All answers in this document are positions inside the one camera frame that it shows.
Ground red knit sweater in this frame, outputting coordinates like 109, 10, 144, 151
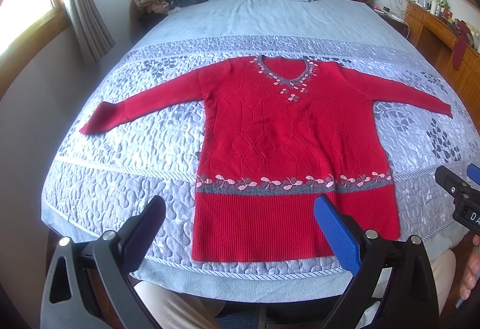
82, 55, 452, 262

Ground person's right hand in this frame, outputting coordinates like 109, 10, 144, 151
459, 235, 480, 301

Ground person's beige trouser legs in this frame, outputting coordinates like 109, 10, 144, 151
134, 250, 456, 328

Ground quilted grey floral bedspread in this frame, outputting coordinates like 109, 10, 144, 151
41, 0, 479, 302

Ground wooden desk cabinet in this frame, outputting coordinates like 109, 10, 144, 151
404, 1, 480, 127

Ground dark red cloth on desk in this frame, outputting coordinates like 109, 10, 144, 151
451, 19, 470, 70

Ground grey curtain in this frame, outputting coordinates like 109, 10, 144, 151
65, 0, 115, 64

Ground window with wooden frame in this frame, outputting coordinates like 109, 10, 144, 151
1, 0, 70, 95

